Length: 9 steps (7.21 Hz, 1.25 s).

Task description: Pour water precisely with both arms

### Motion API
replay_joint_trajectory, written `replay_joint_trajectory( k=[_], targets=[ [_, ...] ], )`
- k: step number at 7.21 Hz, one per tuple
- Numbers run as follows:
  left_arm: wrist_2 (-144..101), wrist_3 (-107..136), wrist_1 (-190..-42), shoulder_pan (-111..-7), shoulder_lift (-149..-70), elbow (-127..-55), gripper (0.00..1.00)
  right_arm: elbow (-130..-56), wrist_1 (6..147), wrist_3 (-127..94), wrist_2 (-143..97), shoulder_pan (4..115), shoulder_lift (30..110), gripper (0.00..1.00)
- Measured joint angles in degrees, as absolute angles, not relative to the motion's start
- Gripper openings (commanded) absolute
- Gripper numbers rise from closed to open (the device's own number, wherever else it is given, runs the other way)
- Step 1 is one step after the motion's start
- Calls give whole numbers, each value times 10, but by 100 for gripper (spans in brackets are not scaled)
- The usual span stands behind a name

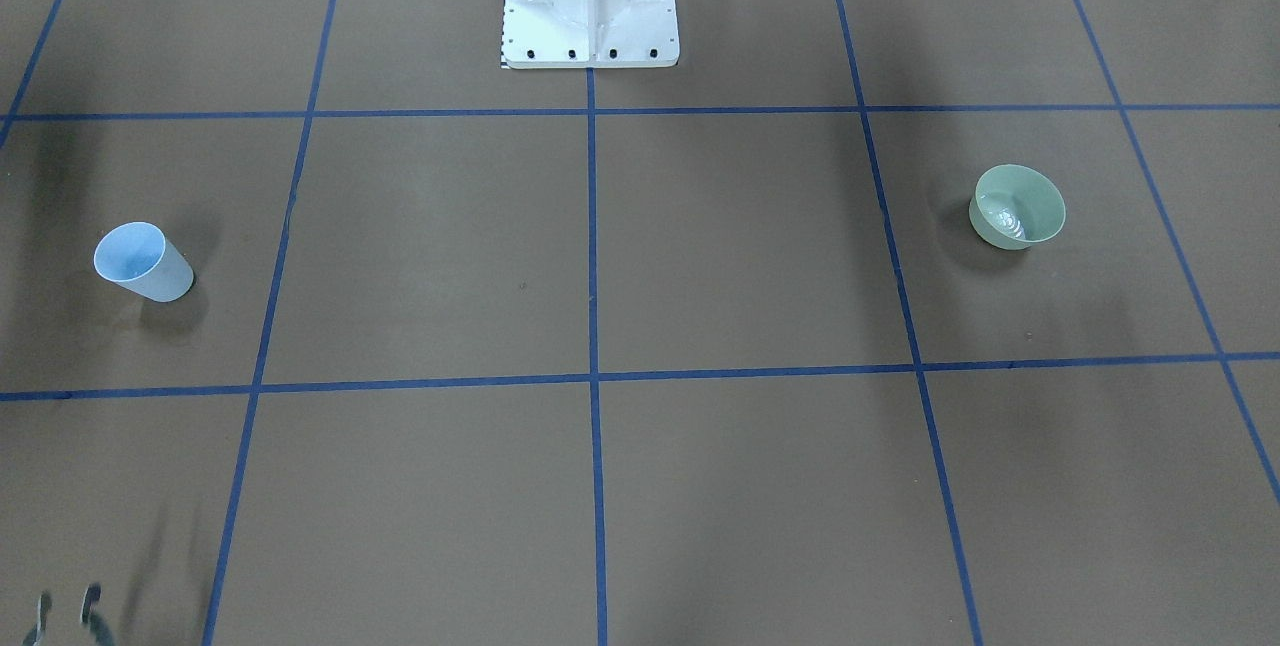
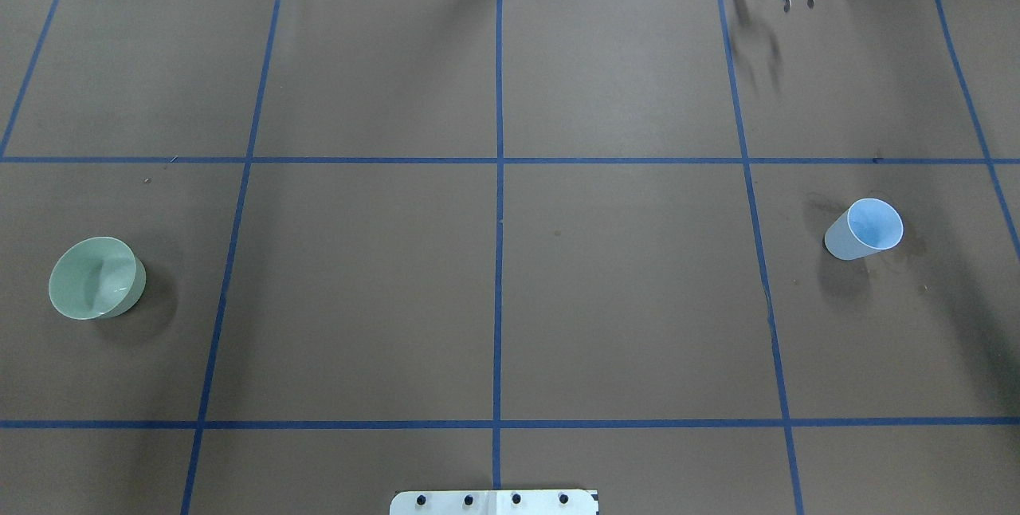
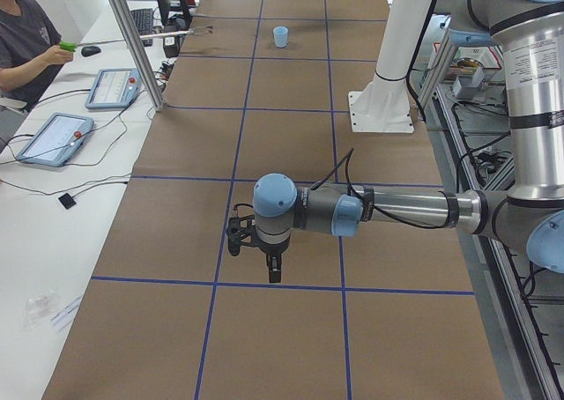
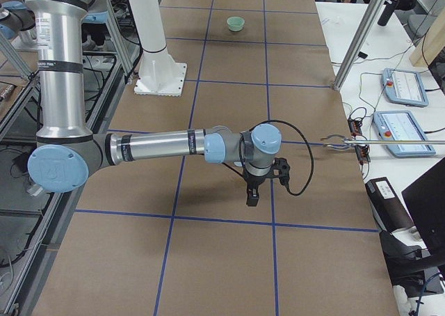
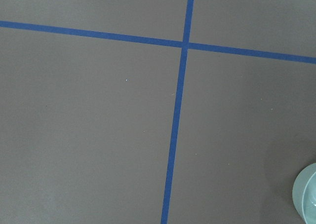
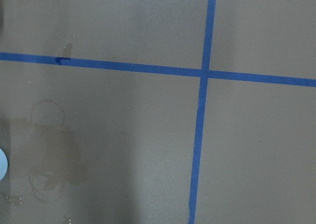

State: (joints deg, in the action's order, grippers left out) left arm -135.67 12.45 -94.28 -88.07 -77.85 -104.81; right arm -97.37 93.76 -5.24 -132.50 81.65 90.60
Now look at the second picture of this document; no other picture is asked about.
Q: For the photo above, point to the light blue plastic cup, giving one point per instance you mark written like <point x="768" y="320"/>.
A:
<point x="868" y="227"/>

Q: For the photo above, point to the green ceramic bowl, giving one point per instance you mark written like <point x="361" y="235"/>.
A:
<point x="98" y="278"/>

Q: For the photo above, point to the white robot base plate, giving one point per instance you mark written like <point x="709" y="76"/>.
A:
<point x="494" y="501"/>

